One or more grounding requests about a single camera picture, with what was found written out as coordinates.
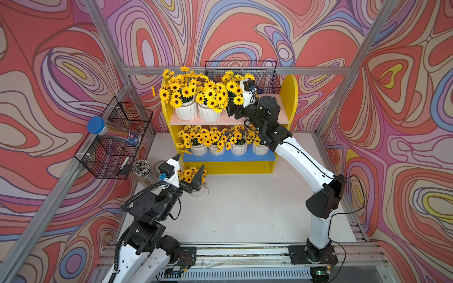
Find sunflower pot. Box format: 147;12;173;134
176;125;212;157
225;125;248;156
178;166;208;192
208;127;228;156
247;125;269;156
152;66;209;121
196;80;228;123
222;70;255;105

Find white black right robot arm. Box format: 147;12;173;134
227;96;347;264

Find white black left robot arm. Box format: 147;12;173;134
104;162;207;283

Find yellow pink blue wooden shelf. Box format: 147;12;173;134
159;71;298;178

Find clear cup of pencils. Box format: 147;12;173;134
132;159;159;186

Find clear tube with blue cap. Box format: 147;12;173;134
87;116;140;147

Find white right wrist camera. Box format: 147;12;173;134
239;79;257;108

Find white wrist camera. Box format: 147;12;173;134
239;79;257;108
158;154;180;188

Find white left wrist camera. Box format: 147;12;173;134
158;154;180;188

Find black wire basket back wall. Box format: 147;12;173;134
205;59;281;94

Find black wire basket wall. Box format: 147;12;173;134
74;98;153;180
205;59;281;94

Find black wire basket left wall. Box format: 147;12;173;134
74;98;153;180

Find metal base rail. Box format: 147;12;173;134
91;242;397;283

